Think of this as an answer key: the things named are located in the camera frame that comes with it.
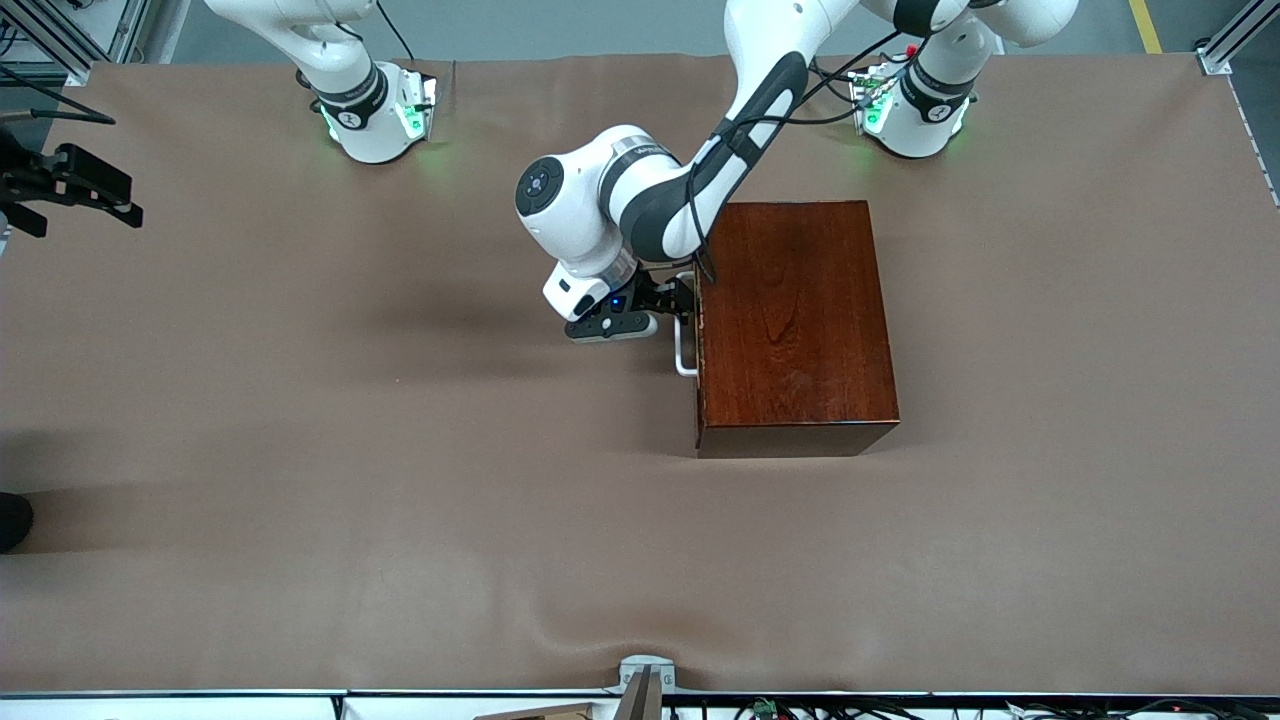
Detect wooden drawer with white handle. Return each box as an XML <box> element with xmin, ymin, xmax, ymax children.
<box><xmin>673</xmin><ymin>270</ymin><xmax>705</xmax><ymax>421</ymax></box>

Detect dark brown wooden cabinet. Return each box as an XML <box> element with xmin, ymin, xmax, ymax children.
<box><xmin>694</xmin><ymin>201</ymin><xmax>900</xmax><ymax>459</ymax></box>

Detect brown table cloth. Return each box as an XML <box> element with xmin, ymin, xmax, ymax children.
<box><xmin>0</xmin><ymin>52</ymin><xmax>1280</xmax><ymax>697</ymax></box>

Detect black round object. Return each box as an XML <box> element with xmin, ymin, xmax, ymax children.
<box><xmin>0</xmin><ymin>491</ymin><xmax>35</xmax><ymax>554</ymax></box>

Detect brown flat board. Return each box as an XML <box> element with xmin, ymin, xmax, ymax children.
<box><xmin>474</xmin><ymin>702</ymin><xmax>602</xmax><ymax>720</ymax></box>

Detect aluminium frame structure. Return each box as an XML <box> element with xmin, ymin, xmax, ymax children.
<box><xmin>0</xmin><ymin>0</ymin><xmax>151</xmax><ymax>87</ymax></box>

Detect black base cables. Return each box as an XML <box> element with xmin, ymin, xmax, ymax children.
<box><xmin>810</xmin><ymin>55</ymin><xmax>881</xmax><ymax>107</ymax></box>

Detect black base cable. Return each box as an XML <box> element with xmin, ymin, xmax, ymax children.
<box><xmin>374</xmin><ymin>0</ymin><xmax>417</xmax><ymax>62</ymax></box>

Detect grey metal camera bracket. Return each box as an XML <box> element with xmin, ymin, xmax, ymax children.
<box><xmin>616</xmin><ymin>654</ymin><xmax>677</xmax><ymax>720</ymax></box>

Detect aluminium profile post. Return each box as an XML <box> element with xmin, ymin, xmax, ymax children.
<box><xmin>1196</xmin><ymin>0</ymin><xmax>1280</xmax><ymax>77</ymax></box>

